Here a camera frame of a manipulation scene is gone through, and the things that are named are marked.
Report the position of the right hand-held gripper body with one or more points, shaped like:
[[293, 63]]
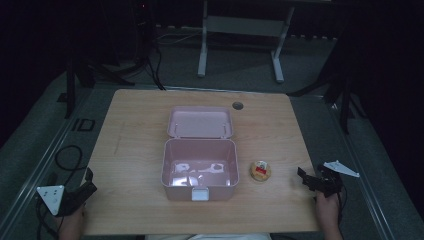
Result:
[[330, 180]]

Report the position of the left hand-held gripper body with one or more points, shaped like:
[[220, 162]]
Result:
[[53, 198]]

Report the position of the small round food toy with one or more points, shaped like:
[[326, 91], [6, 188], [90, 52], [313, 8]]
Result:
[[260, 171]]

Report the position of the pink storage box with lid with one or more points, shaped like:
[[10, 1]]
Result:
[[200, 125]]

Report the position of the person's left hand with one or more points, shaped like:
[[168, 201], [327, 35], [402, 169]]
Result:
[[71, 218]]

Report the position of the person's right hand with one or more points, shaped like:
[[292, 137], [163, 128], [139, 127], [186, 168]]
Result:
[[327, 208]]

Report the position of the black metal stand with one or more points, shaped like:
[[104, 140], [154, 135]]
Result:
[[343, 100], [71, 90]]

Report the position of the white metal desk frame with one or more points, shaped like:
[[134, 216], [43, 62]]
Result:
[[240, 26]]

